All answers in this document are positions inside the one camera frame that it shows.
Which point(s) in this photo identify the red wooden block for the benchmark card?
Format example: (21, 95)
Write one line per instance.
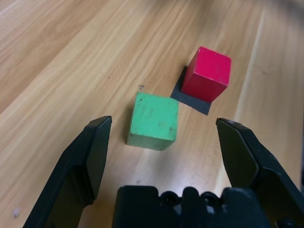
(209, 71)

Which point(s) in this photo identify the black square mat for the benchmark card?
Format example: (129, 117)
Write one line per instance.
(194, 105)

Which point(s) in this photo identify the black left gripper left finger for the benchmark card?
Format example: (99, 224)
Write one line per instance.
(76, 166)

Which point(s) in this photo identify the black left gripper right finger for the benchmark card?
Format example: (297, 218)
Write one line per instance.
(247, 154)

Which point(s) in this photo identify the green wooden block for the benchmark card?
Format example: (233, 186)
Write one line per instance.
(154, 118)

